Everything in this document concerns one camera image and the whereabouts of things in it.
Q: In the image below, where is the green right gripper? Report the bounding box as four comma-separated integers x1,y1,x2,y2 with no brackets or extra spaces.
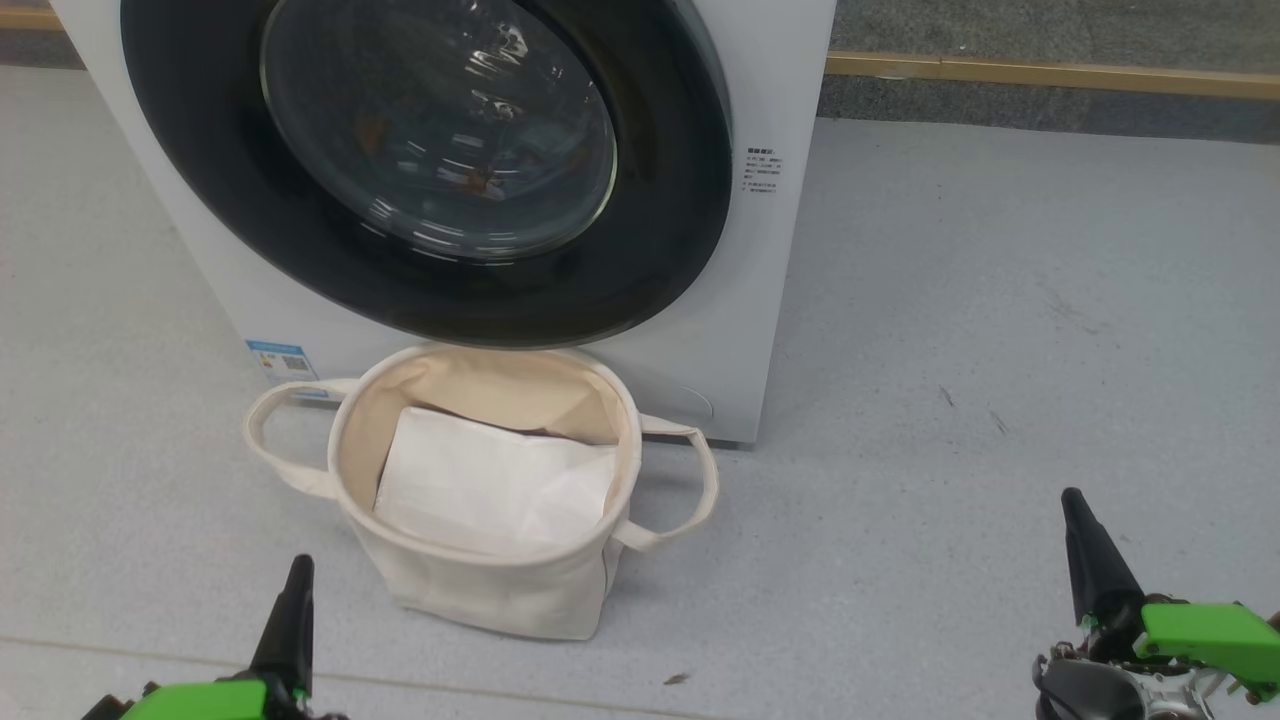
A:
1035,488,1280,720

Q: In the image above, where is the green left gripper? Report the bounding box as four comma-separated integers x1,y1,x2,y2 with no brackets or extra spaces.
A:
82,555,346,720

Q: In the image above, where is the black round glass washer door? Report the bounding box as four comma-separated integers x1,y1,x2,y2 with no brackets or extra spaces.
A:
120,0,736,349

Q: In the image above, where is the cream canvas laundry basket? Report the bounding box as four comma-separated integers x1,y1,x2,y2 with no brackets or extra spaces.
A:
243,343,720,642

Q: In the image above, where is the white front-load washing machine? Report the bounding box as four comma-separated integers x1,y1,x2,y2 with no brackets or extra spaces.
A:
48,0,838,447

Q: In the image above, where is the white padding sheet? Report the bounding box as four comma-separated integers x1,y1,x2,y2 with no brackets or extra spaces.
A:
373,405,618,558

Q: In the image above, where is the blue energy label sticker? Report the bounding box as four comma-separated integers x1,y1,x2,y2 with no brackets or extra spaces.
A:
246,339,329,401

